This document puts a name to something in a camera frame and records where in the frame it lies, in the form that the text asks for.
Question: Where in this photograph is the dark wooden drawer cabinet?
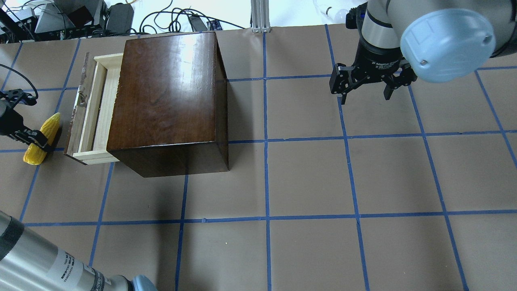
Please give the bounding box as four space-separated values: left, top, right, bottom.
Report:
107 32 229 177

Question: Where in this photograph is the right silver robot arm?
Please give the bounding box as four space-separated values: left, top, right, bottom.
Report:
329 0 516 104

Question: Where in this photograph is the light wood drawer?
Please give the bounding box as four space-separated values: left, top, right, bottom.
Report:
63 52 123 164

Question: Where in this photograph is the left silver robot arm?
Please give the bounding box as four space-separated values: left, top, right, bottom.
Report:
0 97 156 291

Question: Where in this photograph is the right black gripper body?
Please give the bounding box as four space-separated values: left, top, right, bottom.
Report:
351 38 410 88

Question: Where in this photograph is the aluminium frame post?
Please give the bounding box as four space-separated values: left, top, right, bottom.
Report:
250 0 270 33

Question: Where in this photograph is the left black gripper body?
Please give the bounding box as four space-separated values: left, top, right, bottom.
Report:
0 100 25 136

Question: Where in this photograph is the yellow corn cob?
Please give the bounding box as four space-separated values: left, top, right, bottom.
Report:
22 112 61 165

